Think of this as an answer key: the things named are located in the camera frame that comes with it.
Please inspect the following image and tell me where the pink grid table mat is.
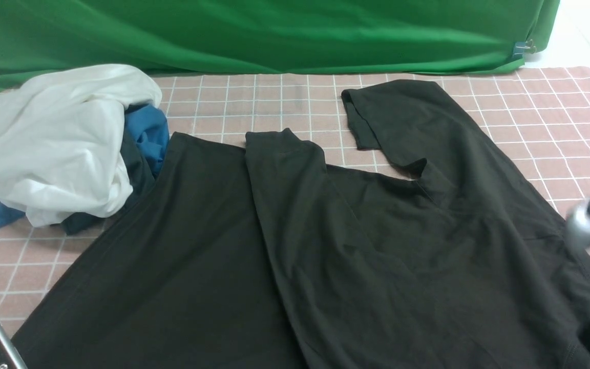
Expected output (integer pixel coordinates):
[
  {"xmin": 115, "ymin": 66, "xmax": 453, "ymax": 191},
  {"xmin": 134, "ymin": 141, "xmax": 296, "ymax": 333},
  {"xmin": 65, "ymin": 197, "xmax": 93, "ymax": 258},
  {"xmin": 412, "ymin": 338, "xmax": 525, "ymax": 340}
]
[{"xmin": 0, "ymin": 66, "xmax": 590, "ymax": 336}]

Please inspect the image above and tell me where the white garment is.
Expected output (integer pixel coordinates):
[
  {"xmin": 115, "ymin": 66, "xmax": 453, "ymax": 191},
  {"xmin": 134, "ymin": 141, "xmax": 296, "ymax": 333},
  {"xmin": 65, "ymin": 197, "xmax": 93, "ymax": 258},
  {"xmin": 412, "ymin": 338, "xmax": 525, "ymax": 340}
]
[{"xmin": 0, "ymin": 65, "xmax": 162, "ymax": 227}]

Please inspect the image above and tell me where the blue garment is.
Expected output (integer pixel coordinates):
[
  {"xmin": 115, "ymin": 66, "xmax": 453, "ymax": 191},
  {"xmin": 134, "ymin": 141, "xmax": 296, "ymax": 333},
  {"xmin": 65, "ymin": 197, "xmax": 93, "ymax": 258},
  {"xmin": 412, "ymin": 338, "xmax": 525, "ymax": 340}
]
[{"xmin": 0, "ymin": 105, "xmax": 170, "ymax": 228}]

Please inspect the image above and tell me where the gray long-sleeve top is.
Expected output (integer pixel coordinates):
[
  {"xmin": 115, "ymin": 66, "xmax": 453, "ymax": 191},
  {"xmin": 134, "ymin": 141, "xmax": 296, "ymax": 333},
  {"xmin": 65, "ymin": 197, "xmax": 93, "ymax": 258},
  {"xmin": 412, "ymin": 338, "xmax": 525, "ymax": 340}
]
[{"xmin": 13, "ymin": 80, "xmax": 590, "ymax": 368}]

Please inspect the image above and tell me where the dark teal garment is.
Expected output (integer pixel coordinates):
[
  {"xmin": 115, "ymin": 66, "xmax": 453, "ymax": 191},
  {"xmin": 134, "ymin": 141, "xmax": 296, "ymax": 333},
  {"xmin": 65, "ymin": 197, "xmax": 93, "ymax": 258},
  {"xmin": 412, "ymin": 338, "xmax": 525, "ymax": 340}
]
[{"xmin": 60, "ymin": 129, "xmax": 155, "ymax": 236}]

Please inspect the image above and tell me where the green backdrop cloth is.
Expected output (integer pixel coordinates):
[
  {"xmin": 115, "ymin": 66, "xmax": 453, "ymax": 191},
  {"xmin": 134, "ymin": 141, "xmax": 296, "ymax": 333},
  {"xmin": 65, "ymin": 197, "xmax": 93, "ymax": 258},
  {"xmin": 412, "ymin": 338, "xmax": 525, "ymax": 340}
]
[{"xmin": 0, "ymin": 1, "xmax": 559, "ymax": 91}]

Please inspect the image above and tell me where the blue binder clip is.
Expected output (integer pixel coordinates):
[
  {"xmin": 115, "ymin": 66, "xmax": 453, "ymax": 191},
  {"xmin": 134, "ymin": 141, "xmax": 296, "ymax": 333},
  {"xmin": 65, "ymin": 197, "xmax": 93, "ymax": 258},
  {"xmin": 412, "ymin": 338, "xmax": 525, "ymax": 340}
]
[{"xmin": 511, "ymin": 39, "xmax": 537, "ymax": 60}]

